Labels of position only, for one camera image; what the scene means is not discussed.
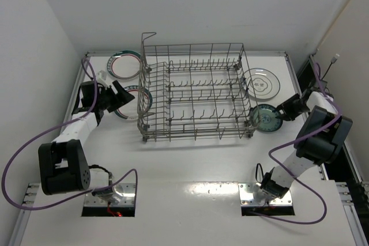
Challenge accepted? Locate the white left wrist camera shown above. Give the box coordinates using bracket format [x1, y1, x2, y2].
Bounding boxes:
[96, 70, 111, 88]

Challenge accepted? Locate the metal base plate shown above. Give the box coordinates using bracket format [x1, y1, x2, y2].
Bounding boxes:
[238, 183, 293, 207]
[84, 183, 136, 207]

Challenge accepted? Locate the white plate teal line pattern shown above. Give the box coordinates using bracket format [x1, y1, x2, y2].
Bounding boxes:
[241, 68, 281, 101]

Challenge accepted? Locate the grey wire dish rack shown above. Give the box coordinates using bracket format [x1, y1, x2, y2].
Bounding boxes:
[137, 32, 259, 141]

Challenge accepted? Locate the blue floral teal plate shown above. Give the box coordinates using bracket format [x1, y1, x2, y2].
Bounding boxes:
[250, 104, 283, 133]

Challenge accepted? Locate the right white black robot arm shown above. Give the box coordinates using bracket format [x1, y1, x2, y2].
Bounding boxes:
[260, 88, 353, 200]

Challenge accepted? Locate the black cable with white plug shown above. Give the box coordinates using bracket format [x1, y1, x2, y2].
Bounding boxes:
[321, 52, 340, 81]

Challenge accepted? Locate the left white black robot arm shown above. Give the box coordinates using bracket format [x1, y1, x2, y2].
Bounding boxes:
[38, 81, 135, 195]

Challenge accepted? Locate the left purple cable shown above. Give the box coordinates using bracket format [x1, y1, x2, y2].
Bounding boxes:
[1, 57, 138, 210]

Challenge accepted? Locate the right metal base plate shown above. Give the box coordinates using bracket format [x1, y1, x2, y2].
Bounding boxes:
[238, 183, 293, 207]

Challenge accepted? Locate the green red rimmed plate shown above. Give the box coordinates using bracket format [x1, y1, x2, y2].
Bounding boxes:
[106, 50, 141, 81]
[114, 85, 153, 121]

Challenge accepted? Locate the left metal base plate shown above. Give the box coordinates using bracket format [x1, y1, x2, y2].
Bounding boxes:
[84, 183, 136, 207]

